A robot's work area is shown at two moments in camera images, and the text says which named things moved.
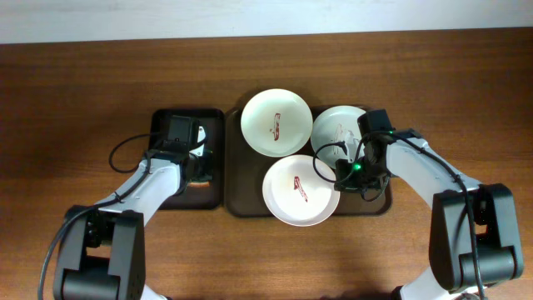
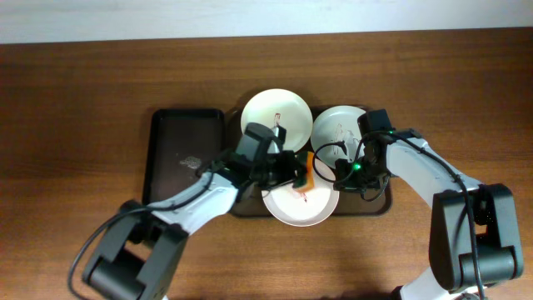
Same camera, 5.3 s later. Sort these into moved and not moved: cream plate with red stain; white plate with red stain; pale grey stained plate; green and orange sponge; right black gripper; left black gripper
Moved: left black gripper; green and orange sponge
Not moved: cream plate with red stain; white plate with red stain; pale grey stained plate; right black gripper
